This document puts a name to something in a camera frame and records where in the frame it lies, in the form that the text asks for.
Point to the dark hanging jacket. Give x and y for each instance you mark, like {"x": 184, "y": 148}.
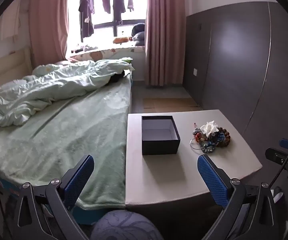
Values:
{"x": 86, "y": 15}

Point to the orange plush toy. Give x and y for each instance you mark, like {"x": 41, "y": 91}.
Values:
{"x": 121, "y": 39}

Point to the pink curtain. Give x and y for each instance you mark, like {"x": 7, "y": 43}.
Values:
{"x": 49, "y": 22}
{"x": 165, "y": 30}

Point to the green bed sheet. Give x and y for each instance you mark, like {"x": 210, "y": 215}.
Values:
{"x": 59, "y": 140}

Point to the printed window seat cushion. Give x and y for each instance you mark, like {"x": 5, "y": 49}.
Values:
{"x": 104, "y": 53}

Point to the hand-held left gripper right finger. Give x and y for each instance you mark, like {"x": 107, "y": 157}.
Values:
{"x": 210, "y": 175}

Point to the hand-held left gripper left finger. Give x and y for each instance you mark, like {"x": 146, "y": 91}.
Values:
{"x": 82, "y": 175}

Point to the flat brown cardboard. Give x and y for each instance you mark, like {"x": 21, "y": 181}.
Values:
{"x": 169, "y": 103}

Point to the window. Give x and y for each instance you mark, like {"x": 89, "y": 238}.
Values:
{"x": 104, "y": 32}

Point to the beige headboard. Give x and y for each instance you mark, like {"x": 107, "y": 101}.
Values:
{"x": 6, "y": 70}

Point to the light green quilt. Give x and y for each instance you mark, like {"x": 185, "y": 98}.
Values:
{"x": 46, "y": 90}

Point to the blue patterned cloth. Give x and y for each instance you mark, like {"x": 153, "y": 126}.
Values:
{"x": 126, "y": 226}

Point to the white fabric flower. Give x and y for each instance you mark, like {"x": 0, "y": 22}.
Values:
{"x": 209, "y": 128}

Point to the grey wardrobe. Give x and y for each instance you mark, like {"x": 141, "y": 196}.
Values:
{"x": 246, "y": 62}

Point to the white wall socket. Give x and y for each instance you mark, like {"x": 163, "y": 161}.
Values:
{"x": 195, "y": 71}

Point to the dark blue pillow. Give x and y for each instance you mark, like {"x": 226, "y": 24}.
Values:
{"x": 139, "y": 33}

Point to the black cardboard box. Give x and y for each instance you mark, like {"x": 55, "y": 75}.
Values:
{"x": 160, "y": 137}

